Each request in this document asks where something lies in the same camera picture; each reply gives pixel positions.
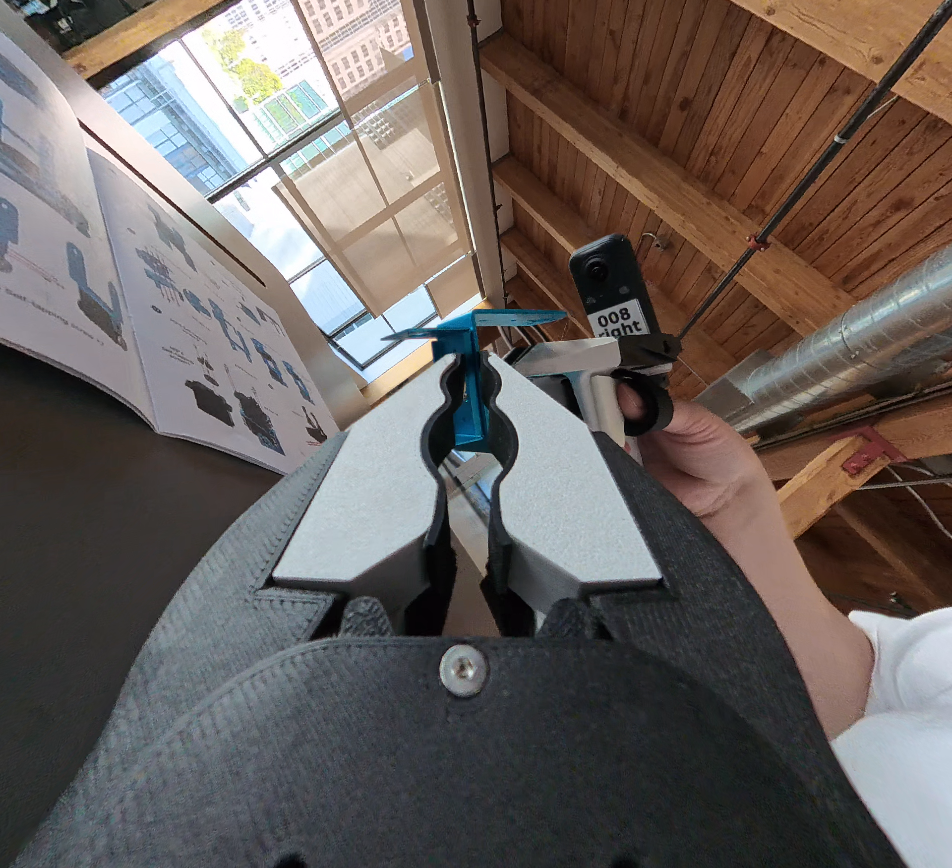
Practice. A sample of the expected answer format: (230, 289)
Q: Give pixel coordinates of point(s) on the silver ventilation duct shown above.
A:
(855, 332)

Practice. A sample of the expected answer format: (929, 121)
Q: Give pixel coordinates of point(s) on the person's right hand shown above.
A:
(706, 459)

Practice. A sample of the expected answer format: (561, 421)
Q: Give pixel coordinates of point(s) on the translucent roller shade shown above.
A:
(387, 213)

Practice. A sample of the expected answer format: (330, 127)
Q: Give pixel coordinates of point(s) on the light grey panel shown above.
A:
(309, 354)

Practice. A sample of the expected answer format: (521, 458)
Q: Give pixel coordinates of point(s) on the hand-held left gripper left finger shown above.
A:
(357, 503)

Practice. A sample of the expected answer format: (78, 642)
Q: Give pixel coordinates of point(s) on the person's right forearm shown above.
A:
(803, 600)

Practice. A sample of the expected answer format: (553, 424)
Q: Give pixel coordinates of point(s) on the wide blue metal bracket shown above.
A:
(457, 362)

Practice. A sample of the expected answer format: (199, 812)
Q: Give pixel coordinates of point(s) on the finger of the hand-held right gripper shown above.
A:
(573, 360)

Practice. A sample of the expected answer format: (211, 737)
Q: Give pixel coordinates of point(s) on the large window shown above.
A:
(245, 64)

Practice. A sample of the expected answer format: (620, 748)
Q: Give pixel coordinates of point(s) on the black ceiling pipe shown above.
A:
(818, 168)

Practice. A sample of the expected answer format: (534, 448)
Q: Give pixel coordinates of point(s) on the assembly instruction sheet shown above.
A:
(89, 273)

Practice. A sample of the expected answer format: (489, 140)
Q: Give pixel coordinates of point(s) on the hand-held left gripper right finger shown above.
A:
(573, 503)

